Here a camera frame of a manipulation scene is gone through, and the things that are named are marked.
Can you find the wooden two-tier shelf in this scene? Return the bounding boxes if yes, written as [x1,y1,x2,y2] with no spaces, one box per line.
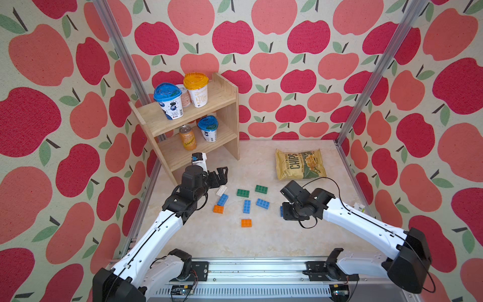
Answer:
[129,73,240,185]

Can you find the yellow chips bag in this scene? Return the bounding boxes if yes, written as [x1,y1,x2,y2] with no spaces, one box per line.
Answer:
[275,149,327,181]

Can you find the blue lid yogurt cup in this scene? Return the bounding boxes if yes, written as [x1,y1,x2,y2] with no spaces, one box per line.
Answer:
[153,83,184,120]
[197,115,219,143]

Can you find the aluminium corner post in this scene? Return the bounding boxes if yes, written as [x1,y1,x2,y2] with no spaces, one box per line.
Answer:
[335,0,428,148]
[92,0,167,143]

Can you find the green lego brick left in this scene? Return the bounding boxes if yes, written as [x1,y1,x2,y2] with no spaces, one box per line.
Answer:
[236,189,250,198]

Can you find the green lego brick right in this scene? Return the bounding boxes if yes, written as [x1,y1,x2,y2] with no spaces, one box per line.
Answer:
[255,185,268,195]

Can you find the orange soda can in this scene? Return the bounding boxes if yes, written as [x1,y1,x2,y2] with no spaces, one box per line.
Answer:
[179,125,197,151]

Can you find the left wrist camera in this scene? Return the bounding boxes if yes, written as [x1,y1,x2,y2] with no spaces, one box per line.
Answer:
[191,152,208,172]

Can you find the right aluminium corner post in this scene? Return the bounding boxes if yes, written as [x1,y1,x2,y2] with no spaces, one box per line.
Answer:
[335,0,428,148]

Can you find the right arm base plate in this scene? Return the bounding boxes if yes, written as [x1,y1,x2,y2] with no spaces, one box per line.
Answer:
[303,261,360,283]

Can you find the pink yogurt cup behind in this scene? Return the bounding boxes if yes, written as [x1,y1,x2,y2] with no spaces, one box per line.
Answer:
[177,84,192,108]

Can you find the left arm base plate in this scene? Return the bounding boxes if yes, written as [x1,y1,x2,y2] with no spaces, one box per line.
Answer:
[171,261,210,282]

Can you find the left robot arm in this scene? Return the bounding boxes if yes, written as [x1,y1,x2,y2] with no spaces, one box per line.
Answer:
[93,165,228,301]

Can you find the blue lid yogurt cup upper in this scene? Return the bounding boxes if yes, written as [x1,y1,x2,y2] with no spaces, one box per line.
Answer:
[153,83,184,120]

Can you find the orange square lego brick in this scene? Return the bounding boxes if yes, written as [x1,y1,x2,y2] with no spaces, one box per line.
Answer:
[241,219,252,228]

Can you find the light blue lego brick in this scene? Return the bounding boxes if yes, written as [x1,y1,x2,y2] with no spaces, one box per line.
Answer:
[256,199,270,210]
[217,194,228,206]
[243,200,251,214]

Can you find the left aluminium corner post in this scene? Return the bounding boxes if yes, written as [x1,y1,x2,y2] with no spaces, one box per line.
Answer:
[92,0,167,143]

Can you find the small green white carton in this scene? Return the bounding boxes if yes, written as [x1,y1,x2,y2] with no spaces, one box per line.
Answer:
[353,203,366,213]

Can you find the orange lid yogurt cup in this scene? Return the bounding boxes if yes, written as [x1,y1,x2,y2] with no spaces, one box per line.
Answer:
[184,72,209,108]

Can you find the white lego brick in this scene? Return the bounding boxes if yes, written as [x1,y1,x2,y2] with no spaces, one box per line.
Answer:
[216,185,228,196]

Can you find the orange lego brick left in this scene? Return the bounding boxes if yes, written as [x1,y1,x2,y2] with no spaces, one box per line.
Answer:
[213,205,224,214]

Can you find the green lego brick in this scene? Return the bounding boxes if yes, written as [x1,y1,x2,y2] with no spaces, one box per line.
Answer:
[255,185,268,195]
[236,189,250,198]

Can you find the blue lid yogurt cup lower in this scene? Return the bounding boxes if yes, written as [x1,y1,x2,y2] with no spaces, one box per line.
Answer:
[197,115,219,143]

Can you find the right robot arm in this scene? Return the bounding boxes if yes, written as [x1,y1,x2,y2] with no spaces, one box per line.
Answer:
[280,181,432,294]

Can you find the aluminium front rail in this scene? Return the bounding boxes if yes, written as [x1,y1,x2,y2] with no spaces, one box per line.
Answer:
[148,257,422,301]

